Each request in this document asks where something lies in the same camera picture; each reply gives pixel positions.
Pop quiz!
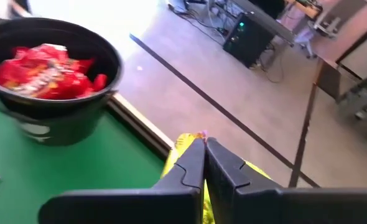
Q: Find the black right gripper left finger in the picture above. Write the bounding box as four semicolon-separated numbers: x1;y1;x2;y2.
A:
39;139;206;224

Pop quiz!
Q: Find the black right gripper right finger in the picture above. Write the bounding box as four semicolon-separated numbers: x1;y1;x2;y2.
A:
205;137;367;224

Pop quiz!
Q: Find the yellow Sour Patch candy packet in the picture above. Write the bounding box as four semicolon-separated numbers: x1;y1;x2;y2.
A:
161;130;217;224

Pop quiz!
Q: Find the red Skittles candy packet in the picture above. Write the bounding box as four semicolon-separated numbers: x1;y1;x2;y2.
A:
0;43;63;100
40;71;109;101
62;55;97;75

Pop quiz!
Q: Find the green halloween bucket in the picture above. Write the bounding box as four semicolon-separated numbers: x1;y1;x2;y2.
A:
160;136;273;189

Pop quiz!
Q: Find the black halloween bucket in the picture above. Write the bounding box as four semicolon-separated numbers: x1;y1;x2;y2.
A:
0;17;124;147

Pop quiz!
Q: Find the green table mat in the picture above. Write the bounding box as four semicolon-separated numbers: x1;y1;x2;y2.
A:
0;83;169;224

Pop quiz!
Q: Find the black computer tower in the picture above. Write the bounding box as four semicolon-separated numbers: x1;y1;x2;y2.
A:
222;12;276;68

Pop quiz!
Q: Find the grey metal cart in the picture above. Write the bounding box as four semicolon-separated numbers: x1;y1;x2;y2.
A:
315;58;367;125

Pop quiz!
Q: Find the white office chair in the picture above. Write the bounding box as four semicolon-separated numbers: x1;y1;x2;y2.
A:
294;27;318;60

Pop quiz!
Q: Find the beige partition panel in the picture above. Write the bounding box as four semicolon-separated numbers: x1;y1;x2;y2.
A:
335;18;367;82

